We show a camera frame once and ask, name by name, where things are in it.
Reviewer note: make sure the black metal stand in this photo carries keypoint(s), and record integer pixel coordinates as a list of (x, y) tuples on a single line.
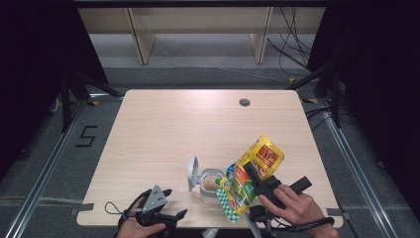
[(335, 99), (66, 99)]

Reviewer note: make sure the light wooden shelf unit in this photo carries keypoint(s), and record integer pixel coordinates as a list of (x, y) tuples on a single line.
[(198, 20)]

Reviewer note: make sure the clear jar with grey lid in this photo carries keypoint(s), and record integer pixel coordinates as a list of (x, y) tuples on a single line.
[(194, 172)]

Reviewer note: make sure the yellow seasoning pouch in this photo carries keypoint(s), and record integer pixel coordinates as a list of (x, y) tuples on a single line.
[(264, 155)]

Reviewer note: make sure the aluminium floor rail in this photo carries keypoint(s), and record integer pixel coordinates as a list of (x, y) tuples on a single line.
[(356, 165), (43, 172)]

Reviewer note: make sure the grey tape patch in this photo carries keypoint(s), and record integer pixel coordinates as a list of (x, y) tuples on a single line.
[(336, 212), (84, 208)]

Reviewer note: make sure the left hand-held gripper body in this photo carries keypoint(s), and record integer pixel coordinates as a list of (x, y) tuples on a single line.
[(154, 200)]

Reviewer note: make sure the clear jar of grains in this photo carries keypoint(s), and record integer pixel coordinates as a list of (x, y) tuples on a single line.
[(209, 185)]

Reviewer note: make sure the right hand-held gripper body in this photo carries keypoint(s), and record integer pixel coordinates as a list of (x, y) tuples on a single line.
[(265, 188)]

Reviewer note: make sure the person's right hand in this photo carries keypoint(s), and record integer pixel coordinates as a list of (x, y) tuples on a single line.
[(297, 208)]

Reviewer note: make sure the black curtain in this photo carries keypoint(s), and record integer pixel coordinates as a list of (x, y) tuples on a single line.
[(379, 99), (33, 82)]

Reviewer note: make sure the person's left hand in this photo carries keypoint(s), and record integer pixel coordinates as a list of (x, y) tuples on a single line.
[(135, 229)]

